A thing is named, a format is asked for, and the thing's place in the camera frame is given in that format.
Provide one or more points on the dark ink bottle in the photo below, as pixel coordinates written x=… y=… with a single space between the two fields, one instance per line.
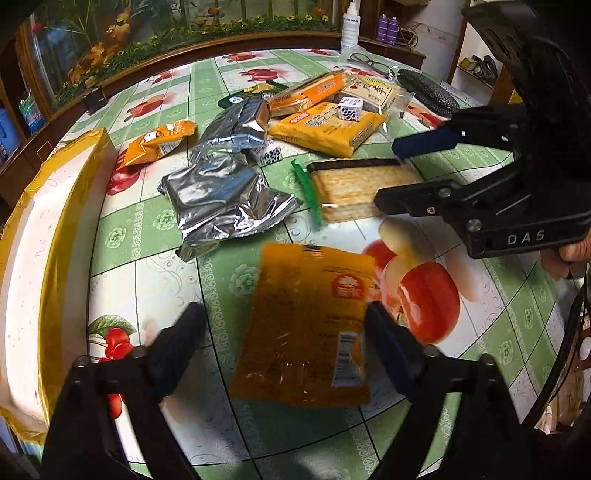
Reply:
x=95 y=99

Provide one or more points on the white spray bottle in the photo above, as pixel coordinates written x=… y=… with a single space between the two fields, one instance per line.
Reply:
x=351 y=21

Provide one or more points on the black eyeglasses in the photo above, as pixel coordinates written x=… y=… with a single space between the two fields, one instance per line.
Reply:
x=379 y=67

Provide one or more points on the green plaid fruit tablecloth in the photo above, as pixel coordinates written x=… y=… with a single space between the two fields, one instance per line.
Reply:
x=507 y=307

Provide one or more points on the dark green snack packet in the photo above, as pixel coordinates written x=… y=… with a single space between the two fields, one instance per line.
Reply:
x=266 y=89

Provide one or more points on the flower display glass case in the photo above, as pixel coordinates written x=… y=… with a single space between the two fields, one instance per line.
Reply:
x=74 y=41

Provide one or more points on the orange snack packet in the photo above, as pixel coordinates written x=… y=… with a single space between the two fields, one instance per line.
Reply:
x=305 y=343

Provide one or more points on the clear bag with calligraphy label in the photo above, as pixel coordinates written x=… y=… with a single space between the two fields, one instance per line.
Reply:
x=379 y=96

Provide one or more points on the purple bottles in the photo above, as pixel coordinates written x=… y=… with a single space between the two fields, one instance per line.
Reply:
x=387 y=30

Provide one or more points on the black glasses case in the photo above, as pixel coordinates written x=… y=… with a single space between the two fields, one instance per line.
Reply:
x=431 y=94

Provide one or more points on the silver foil packet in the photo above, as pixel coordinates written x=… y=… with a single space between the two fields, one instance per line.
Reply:
x=221 y=197
x=239 y=127

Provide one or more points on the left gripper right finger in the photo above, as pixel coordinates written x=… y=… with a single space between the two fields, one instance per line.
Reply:
x=399 y=352

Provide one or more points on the orange cracker pack with barcode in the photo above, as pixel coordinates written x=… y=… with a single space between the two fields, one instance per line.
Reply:
x=300 y=97

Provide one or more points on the Weidan soda cracker pack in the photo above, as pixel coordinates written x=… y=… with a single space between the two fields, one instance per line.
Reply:
x=340 y=190

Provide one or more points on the large yellow biscuit pack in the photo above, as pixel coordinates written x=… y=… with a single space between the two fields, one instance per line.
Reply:
x=320 y=129

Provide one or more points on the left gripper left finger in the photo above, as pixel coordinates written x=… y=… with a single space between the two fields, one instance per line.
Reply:
x=169 y=354

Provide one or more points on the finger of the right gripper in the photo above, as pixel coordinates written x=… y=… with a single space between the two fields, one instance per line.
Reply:
x=432 y=141
x=418 y=199

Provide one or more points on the small orange chip bag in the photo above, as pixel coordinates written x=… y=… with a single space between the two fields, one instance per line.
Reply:
x=157 y=143

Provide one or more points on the person's right hand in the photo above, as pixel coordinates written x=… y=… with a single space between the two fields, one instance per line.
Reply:
x=558 y=263

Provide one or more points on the blue white milk candy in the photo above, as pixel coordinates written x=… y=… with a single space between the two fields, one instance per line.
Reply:
x=350 y=109

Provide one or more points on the yellow-rimmed white foam tray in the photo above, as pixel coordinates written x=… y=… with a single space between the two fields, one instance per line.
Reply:
x=46 y=252

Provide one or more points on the silver foil packet front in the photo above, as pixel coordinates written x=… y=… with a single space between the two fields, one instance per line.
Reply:
x=221 y=197

